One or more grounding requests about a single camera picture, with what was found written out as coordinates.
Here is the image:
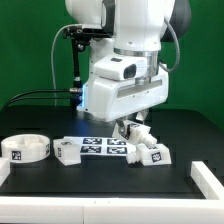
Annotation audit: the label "black base cables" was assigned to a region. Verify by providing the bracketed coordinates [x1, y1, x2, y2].
[2, 87, 83, 110]

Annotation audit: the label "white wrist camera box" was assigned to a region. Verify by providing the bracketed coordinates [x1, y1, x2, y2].
[93, 54, 147, 81]

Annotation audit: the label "white left rail block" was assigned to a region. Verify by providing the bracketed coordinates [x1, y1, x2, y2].
[0, 158, 10, 187]

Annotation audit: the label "white front rail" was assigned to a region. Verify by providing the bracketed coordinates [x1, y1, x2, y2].
[0, 197, 224, 224]

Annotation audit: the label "white round stool seat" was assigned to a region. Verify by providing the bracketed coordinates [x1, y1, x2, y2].
[1, 134, 50, 163]

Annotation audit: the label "grey camera cable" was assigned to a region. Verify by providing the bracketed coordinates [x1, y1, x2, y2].
[50, 23, 80, 107]

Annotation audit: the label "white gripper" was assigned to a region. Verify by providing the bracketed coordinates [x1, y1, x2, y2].
[85, 73, 168, 139]

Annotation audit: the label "black camera on stand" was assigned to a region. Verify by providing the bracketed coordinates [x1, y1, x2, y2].
[63, 24, 111, 39]

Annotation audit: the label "white marker sheet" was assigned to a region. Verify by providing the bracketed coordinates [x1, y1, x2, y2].
[63, 135, 138, 157]

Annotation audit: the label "black camera stand pole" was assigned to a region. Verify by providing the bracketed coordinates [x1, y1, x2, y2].
[70, 38, 90, 110]

